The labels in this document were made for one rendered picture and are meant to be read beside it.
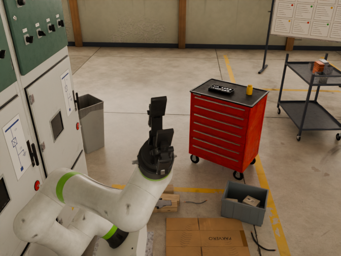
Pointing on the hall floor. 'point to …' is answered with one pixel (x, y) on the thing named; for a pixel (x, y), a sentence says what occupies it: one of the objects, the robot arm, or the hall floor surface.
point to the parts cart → (288, 105)
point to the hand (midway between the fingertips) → (161, 121)
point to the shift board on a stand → (305, 21)
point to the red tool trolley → (226, 124)
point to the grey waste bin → (91, 122)
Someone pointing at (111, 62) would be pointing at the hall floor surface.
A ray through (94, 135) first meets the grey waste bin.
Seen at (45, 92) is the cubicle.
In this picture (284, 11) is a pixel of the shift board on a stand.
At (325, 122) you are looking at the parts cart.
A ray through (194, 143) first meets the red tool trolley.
